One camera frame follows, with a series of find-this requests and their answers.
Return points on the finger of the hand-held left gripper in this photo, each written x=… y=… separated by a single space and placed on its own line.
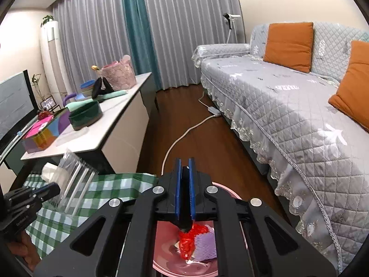
x=44 y=188
x=49 y=194

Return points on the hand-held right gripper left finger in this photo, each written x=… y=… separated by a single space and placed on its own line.
x=178 y=192

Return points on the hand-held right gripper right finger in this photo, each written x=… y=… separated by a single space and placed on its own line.
x=192 y=192

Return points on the clear plastic packet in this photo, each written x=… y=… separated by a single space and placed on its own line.
x=75 y=181

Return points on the red mesh net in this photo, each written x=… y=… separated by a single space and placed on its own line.
x=187 y=241

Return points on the purple foam net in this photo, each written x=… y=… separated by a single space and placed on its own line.
x=206 y=243

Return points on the pink plastic basin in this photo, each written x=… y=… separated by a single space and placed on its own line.
x=167 y=265

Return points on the person's left hand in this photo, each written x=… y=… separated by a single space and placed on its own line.
x=18 y=249

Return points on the white tissue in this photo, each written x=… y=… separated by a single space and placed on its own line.
x=50 y=173

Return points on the colourful tin box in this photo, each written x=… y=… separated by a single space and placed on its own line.
x=43 y=134

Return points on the green checkered cloth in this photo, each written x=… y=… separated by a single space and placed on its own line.
x=112 y=187

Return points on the red ornament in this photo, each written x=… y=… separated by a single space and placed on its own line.
x=44 y=114

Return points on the dark green round basin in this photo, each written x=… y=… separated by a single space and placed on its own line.
x=86 y=117

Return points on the white power strip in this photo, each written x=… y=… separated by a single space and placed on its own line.
x=214 y=111

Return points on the flat screen television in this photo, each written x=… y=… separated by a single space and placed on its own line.
x=14 y=106

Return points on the white coffee table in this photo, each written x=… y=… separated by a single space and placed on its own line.
x=115 y=121

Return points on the bamboo plant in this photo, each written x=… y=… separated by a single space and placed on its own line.
x=39 y=86

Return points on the stack of pastel bowls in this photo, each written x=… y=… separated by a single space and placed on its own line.
x=88 y=88

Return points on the grey quilted sofa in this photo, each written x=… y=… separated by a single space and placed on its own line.
x=274 y=115

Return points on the mint green roll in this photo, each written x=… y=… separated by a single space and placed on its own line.
x=112 y=95

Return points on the white standing air conditioner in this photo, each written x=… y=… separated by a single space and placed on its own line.
x=52 y=60

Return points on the yellow flower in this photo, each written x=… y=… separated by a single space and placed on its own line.
x=95 y=68

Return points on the pink lace basket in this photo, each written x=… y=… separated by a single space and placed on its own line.
x=119 y=73

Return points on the teal curtain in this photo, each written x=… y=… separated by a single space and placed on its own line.
x=141 y=34

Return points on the grey curtain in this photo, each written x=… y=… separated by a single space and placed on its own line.
x=92 y=28
x=190 y=28

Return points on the small green potted plant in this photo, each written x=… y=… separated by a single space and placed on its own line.
x=47 y=20

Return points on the white floor lamp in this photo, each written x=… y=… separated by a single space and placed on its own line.
x=230 y=23

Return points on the orange cushion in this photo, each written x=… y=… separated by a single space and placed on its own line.
x=354 y=92
x=288 y=46

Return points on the small photo frame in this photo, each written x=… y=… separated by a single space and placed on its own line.
x=48 y=103

